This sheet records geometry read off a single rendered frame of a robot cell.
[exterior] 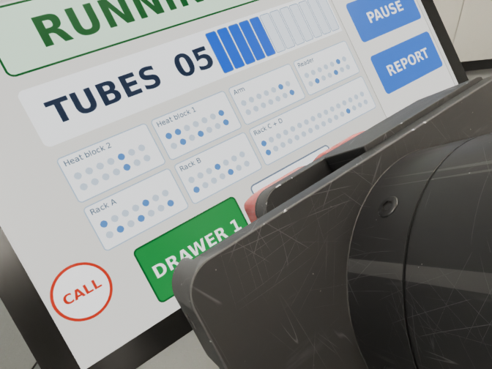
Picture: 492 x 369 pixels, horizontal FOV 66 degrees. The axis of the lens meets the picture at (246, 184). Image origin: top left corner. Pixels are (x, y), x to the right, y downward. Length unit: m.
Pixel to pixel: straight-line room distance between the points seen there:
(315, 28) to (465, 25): 2.48
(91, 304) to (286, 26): 0.30
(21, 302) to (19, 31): 0.19
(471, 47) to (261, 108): 2.65
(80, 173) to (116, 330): 0.12
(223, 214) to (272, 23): 0.19
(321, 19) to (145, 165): 0.23
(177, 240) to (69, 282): 0.08
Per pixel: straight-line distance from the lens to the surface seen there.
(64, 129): 0.31
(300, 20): 0.41
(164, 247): 0.30
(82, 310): 0.30
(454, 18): 2.82
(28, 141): 0.31
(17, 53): 0.33
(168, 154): 0.31
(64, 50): 0.33
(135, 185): 0.30
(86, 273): 0.30
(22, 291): 0.31
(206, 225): 0.31
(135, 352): 0.31
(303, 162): 0.36
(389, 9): 0.49
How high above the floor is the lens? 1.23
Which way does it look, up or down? 40 degrees down
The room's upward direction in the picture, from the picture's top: 8 degrees counter-clockwise
